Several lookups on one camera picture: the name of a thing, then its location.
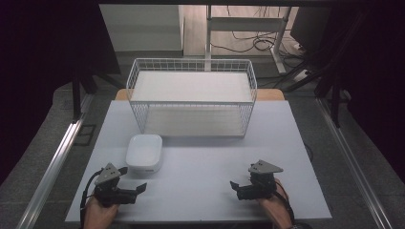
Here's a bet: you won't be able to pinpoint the white cabinet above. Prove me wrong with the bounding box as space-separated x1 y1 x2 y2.
97 4 186 59

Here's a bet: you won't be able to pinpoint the black curtain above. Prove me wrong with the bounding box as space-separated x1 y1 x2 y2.
328 3 405 184
0 0 122 187

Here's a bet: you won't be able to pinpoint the person's right hand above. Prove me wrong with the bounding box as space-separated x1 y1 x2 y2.
257 178 294 229

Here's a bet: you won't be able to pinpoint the aluminium floor rail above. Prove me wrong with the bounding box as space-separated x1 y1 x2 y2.
314 96 394 229
14 94 95 229

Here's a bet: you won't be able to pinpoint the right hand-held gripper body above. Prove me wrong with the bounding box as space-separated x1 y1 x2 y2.
237 158 285 201

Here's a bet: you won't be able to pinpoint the white wire basket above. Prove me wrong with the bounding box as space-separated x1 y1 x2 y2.
125 57 259 139

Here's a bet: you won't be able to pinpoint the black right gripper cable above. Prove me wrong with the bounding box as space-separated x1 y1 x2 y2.
275 180 298 224

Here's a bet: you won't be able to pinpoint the black metal stand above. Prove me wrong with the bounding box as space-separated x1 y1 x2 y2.
70 71 98 125
313 60 352 129

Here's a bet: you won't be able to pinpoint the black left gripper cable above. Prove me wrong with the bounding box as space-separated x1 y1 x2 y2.
78 169 104 229

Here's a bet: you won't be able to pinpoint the white rectangular dish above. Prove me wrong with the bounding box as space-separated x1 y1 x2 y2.
124 134 163 175

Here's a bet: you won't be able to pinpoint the black floor cables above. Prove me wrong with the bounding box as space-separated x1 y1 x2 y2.
209 5 309 60

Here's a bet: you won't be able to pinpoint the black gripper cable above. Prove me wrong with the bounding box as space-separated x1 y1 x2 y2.
275 180 298 224
78 169 104 229

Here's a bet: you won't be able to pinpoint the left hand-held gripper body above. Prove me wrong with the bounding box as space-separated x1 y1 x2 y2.
93 162 139 208

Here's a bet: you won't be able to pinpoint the person's left hand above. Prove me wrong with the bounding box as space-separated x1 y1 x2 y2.
82 196 120 229

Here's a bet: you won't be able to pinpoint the white power strip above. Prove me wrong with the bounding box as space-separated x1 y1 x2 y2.
290 68 310 84

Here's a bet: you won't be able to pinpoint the white desk frame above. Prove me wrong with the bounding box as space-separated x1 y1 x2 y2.
204 4 293 76

